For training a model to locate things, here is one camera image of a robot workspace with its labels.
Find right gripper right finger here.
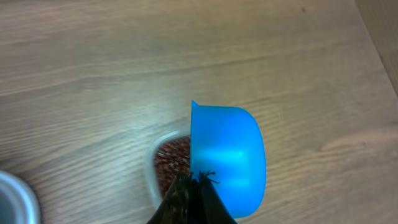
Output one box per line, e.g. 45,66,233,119
192,171,237,224

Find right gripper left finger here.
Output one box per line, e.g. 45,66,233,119
147,172,192,224

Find blue plastic scoop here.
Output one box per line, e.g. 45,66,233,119
190,102,267,218

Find teal metal bowl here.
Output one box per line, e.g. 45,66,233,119
1,170,42,224

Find red beans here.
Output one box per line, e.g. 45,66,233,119
154,136,190,198

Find clear plastic container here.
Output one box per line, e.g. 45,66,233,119
144,128,190,210

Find cardboard box wall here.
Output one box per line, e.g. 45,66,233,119
355,0,398,94

